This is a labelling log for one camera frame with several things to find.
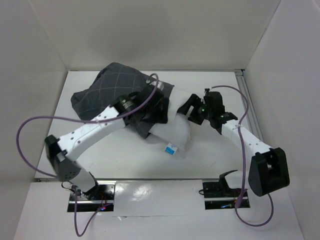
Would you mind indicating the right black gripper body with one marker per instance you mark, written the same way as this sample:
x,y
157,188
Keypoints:
x,y
192,107

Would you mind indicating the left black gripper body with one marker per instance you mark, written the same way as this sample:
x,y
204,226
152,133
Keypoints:
x,y
154,114

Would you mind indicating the white pillow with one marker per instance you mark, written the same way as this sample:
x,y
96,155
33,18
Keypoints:
x,y
177,130

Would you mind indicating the dark grey checked pillowcase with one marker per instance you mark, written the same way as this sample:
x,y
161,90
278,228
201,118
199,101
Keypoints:
x,y
110,88

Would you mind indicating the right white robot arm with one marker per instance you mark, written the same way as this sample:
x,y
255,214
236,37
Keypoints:
x,y
268,170

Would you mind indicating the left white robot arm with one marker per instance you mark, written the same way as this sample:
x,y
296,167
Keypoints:
x,y
63,152

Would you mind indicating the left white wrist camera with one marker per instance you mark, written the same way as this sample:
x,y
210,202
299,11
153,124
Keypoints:
x,y
152,83

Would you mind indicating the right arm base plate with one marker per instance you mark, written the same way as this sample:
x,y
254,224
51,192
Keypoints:
x,y
217,193

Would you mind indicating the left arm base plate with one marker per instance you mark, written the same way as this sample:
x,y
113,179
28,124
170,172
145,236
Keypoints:
x,y
103,200

